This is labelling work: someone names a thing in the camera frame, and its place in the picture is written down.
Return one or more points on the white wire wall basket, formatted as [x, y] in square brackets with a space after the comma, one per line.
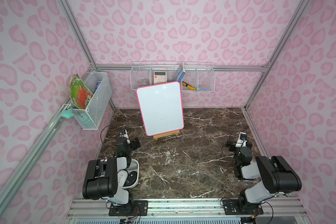
[199, 75]

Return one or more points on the pink framed whiteboard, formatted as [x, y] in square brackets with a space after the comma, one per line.
[161, 108]

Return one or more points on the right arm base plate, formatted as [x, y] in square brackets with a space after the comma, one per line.
[240, 207]

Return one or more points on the blue book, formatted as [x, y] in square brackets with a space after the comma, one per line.
[179, 73]

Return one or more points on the yellow utility knife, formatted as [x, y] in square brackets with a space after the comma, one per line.
[188, 86]

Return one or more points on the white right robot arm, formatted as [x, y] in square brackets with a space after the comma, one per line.
[275, 174]

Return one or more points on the green red snack bag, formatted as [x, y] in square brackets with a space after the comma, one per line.
[80, 94]

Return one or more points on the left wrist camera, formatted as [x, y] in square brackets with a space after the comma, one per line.
[123, 133]

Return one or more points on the white mesh side basket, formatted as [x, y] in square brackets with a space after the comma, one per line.
[91, 117]

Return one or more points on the white plastic storage box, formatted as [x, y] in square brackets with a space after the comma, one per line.
[128, 178]

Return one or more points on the wooden easel stand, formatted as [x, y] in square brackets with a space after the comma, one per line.
[176, 133]

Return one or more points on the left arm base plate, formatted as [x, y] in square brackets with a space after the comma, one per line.
[130, 209]

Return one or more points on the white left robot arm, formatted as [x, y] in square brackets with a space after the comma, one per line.
[111, 179]

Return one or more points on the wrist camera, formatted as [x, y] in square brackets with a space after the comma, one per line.
[123, 133]
[242, 138]

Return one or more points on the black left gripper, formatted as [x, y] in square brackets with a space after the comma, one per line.
[122, 140]

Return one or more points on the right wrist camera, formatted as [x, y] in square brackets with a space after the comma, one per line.
[242, 138]

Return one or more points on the teal wall hook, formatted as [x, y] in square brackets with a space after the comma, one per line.
[67, 114]

